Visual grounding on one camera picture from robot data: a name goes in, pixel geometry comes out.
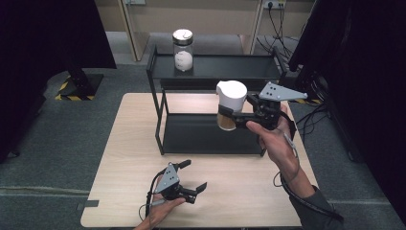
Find glass jar with metal lid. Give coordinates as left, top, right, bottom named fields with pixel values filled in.
left=171, top=28, right=194, bottom=73

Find black stand base striped tape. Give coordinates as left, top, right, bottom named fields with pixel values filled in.
left=55, top=68, right=105, bottom=102
left=285, top=71, right=324, bottom=105

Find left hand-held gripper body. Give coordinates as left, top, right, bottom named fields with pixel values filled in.
left=154, top=162, right=196, bottom=204

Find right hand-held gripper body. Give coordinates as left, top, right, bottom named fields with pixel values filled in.
left=234, top=80, right=309, bottom=131

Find white cup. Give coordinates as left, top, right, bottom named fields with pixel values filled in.
left=215, top=80, right=249, bottom=132

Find hand-held gripper cable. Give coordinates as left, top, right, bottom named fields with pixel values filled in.
left=272, top=109, right=345, bottom=224
left=138, top=168, right=169, bottom=222

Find black power cables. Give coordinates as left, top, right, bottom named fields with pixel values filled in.
left=257, top=2, right=305, bottom=61

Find left hand-held gripper cable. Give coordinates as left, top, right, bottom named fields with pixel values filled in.
left=138, top=168, right=169, bottom=222

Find white power socket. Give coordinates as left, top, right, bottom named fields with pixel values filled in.
left=262, top=0, right=287, bottom=10

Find right hand-held gripper cable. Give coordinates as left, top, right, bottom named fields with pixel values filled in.
left=272, top=109, right=345, bottom=224

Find black metal two-tier rack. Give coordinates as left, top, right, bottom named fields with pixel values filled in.
left=146, top=44, right=288, bottom=157

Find grey floor strip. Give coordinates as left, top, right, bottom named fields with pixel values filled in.
left=0, top=186, right=91, bottom=197

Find black floor cable bundle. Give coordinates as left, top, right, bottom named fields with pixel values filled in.
left=295, top=102, right=331, bottom=145

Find person's right hand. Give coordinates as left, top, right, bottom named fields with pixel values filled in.
left=245, top=104, right=302, bottom=185

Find grey tape piece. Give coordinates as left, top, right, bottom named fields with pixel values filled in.
left=76, top=199, right=101, bottom=212

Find person's left hand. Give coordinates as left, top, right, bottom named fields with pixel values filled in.
left=133, top=196, right=187, bottom=230

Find black curtain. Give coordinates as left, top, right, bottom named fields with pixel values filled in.
left=0, top=0, right=117, bottom=164
left=288, top=0, right=406, bottom=224

